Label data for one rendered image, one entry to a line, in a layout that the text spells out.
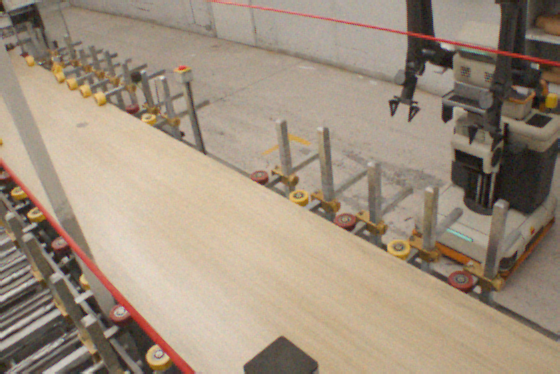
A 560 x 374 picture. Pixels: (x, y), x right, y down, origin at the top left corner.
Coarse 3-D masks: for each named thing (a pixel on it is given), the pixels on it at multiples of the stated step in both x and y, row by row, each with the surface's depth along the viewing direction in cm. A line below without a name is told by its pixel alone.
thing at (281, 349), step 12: (264, 348) 36; (276, 348) 36; (288, 348) 36; (300, 348) 36; (252, 360) 35; (264, 360) 35; (276, 360) 35; (288, 360) 35; (300, 360) 35; (312, 360) 35; (252, 372) 34; (264, 372) 34; (276, 372) 34; (288, 372) 34; (300, 372) 34; (312, 372) 34
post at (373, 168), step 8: (368, 168) 184; (376, 168) 182; (368, 176) 186; (376, 176) 184; (368, 184) 188; (376, 184) 186; (368, 192) 190; (376, 192) 188; (368, 200) 192; (376, 200) 190; (368, 208) 194; (376, 208) 192; (376, 216) 194; (376, 240) 200
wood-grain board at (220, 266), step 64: (0, 128) 310; (64, 128) 295; (128, 128) 282; (128, 192) 226; (192, 192) 219; (256, 192) 213; (128, 256) 188; (192, 256) 184; (256, 256) 180; (320, 256) 176; (384, 256) 171; (192, 320) 158; (256, 320) 155; (320, 320) 152; (384, 320) 149; (448, 320) 145; (512, 320) 141
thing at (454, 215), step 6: (456, 210) 198; (462, 210) 198; (450, 216) 195; (456, 216) 196; (444, 222) 193; (450, 222) 194; (438, 228) 191; (444, 228) 192; (438, 234) 190; (414, 252) 182; (408, 258) 179; (414, 258) 182
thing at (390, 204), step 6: (408, 186) 215; (402, 192) 212; (408, 192) 213; (390, 198) 210; (396, 198) 209; (402, 198) 212; (384, 204) 207; (390, 204) 207; (396, 204) 210; (384, 210) 205; (390, 210) 208; (360, 222) 200; (360, 228) 197
